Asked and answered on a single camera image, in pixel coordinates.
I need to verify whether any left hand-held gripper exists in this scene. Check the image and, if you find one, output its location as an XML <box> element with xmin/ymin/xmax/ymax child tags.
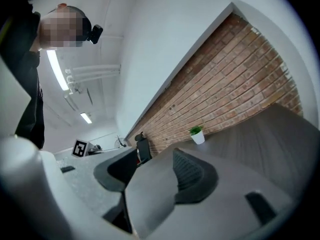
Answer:
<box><xmin>71</xmin><ymin>138</ymin><xmax>105</xmax><ymax>158</ymax></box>

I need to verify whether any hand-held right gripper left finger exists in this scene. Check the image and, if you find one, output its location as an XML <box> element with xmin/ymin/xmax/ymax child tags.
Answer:
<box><xmin>93</xmin><ymin>148</ymin><xmax>141</xmax><ymax>235</ymax></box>

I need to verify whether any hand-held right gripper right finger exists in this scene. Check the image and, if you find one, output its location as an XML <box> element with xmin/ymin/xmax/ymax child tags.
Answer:
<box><xmin>171</xmin><ymin>148</ymin><xmax>220</xmax><ymax>205</ymax></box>

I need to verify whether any small desk fan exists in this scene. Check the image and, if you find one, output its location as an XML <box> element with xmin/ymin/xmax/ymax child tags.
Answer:
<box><xmin>114</xmin><ymin>135</ymin><xmax>128</xmax><ymax>149</ymax></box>

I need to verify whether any short ceiling light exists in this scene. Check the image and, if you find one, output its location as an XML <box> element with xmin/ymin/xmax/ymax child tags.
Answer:
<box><xmin>79</xmin><ymin>112</ymin><xmax>93</xmax><ymax>125</ymax></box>

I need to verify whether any black office chair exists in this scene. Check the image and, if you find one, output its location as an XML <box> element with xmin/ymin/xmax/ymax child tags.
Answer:
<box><xmin>134</xmin><ymin>131</ymin><xmax>153</xmax><ymax>165</ymax></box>

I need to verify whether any green plant in white pot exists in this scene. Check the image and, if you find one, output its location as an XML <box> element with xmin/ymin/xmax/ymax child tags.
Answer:
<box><xmin>188</xmin><ymin>125</ymin><xmax>206</xmax><ymax>145</ymax></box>

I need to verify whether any white ceiling pipe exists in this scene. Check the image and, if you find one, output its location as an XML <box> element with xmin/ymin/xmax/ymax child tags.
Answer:
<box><xmin>71</xmin><ymin>64</ymin><xmax>122</xmax><ymax>72</ymax></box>
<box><xmin>72</xmin><ymin>70</ymin><xmax>121</xmax><ymax>78</ymax></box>

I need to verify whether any long ceiling light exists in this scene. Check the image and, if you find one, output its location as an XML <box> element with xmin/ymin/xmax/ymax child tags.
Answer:
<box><xmin>45</xmin><ymin>49</ymin><xmax>70</xmax><ymax>91</ymax></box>

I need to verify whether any person's black jacket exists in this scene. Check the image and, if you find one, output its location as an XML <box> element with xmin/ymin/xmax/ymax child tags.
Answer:
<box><xmin>0</xmin><ymin>0</ymin><xmax>46</xmax><ymax>150</ymax></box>

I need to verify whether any person's head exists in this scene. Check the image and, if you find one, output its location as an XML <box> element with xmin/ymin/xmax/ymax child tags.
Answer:
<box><xmin>37</xmin><ymin>3</ymin><xmax>92</xmax><ymax>51</ymax></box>

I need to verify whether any black head camera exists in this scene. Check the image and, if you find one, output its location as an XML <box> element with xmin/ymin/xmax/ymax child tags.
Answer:
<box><xmin>88</xmin><ymin>24</ymin><xmax>104</xmax><ymax>45</ymax></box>

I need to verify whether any black head strap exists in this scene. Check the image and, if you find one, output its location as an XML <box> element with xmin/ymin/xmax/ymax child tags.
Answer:
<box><xmin>74</xmin><ymin>7</ymin><xmax>94</xmax><ymax>42</ymax></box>

